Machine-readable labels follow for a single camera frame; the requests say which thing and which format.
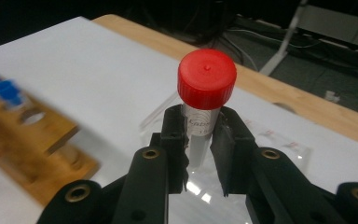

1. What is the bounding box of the red cap test tube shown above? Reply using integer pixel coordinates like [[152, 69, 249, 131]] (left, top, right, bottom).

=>
[[176, 48, 238, 171]]

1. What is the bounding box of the white floor cable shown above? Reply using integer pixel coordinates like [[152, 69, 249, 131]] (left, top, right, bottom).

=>
[[226, 27, 322, 49]]

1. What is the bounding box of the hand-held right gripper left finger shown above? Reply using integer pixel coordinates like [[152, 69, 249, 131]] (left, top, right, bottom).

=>
[[111, 104, 190, 224]]

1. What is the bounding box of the clear plastic tube rack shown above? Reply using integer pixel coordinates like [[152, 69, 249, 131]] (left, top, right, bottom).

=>
[[139, 91, 312, 224]]

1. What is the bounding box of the white plug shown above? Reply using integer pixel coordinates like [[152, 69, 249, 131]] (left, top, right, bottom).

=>
[[324, 90, 341, 104]]

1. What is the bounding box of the wooden test tube rack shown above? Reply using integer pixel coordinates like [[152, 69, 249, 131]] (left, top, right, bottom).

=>
[[0, 62, 101, 207]]

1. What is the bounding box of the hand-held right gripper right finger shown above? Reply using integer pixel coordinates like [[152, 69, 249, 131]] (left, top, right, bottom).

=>
[[210, 105, 346, 224]]

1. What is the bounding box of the white metal frame stand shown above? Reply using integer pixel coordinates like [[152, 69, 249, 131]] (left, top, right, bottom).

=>
[[258, 0, 358, 77]]

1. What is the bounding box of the white table sheet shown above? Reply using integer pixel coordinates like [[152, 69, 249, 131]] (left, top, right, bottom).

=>
[[0, 16, 358, 224]]

